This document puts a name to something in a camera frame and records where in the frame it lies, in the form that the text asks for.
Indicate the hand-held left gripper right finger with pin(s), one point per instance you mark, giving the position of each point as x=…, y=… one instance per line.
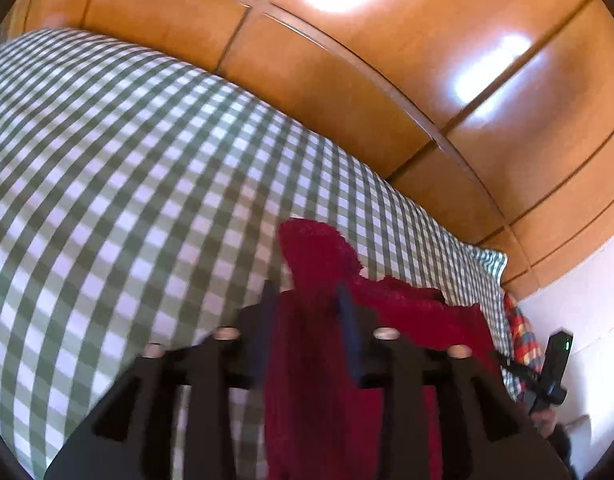
x=351, y=342

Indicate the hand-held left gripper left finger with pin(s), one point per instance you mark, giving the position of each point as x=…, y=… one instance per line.
x=264, y=332

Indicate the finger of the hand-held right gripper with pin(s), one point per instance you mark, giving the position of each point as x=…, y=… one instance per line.
x=517, y=367

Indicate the dark red sweater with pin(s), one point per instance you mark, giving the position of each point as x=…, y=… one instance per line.
x=317, y=410

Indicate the person's right hand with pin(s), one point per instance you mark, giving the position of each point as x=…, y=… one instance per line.
x=543, y=421

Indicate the multicolour plaid pillow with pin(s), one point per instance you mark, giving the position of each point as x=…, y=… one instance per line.
x=527, y=340

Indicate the green white checkered bedsheet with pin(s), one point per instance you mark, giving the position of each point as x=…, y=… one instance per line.
x=112, y=185

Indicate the wooden panelled wardrobe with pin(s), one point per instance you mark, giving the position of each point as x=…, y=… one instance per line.
x=362, y=60

